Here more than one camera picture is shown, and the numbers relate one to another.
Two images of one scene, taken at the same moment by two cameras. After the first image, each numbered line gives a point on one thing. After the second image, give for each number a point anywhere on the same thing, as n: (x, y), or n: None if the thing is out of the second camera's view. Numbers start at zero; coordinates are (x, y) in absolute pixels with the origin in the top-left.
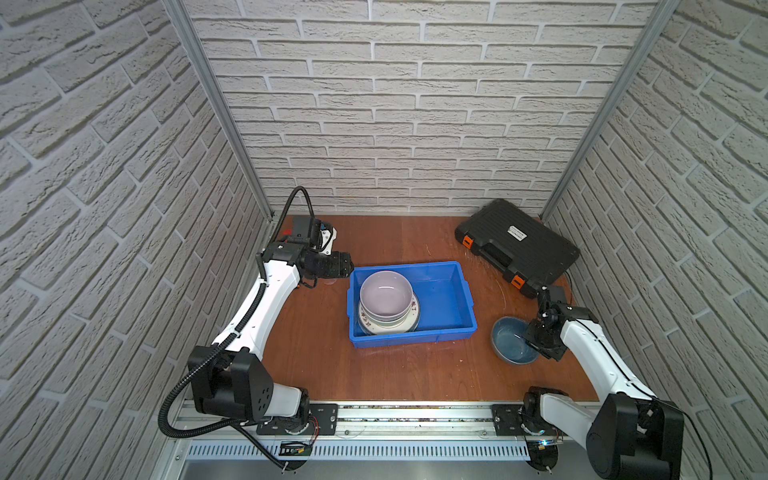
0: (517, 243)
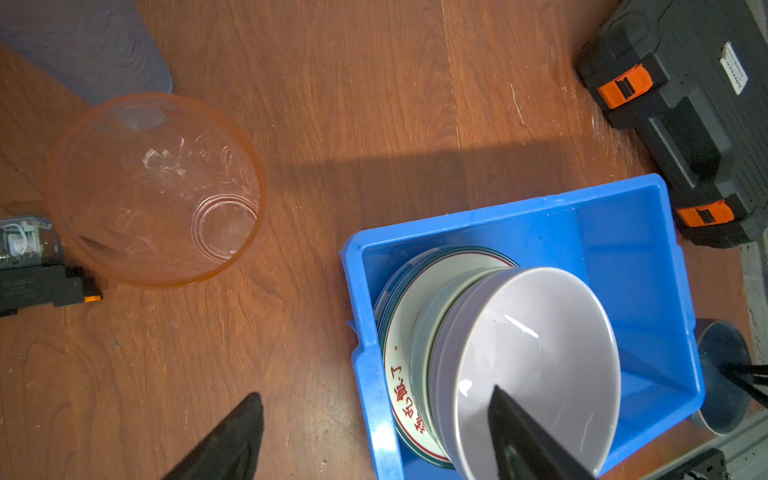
0: (688, 79)
